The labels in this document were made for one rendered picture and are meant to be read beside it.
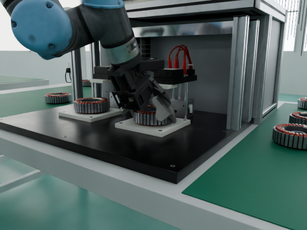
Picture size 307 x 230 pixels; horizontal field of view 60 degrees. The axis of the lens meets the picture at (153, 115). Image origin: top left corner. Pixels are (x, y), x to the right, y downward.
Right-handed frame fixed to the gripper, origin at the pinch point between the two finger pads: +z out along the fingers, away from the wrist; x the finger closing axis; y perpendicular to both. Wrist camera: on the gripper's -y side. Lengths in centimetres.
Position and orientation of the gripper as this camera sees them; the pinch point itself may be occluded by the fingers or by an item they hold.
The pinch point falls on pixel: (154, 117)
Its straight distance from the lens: 73.1
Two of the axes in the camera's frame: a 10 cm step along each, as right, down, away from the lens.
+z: 2.9, 7.5, 6.0
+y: -4.9, 6.5, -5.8
